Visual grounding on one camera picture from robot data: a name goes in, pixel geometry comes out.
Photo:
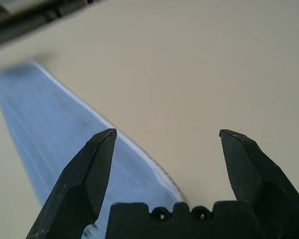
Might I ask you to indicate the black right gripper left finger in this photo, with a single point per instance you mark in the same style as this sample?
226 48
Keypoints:
74 186

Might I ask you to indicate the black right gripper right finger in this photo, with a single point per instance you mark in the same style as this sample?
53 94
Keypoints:
251 169

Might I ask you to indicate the light blue terry towel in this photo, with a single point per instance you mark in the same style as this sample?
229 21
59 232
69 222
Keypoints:
52 124

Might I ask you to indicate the black metal frame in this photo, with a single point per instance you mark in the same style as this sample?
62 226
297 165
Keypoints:
27 22

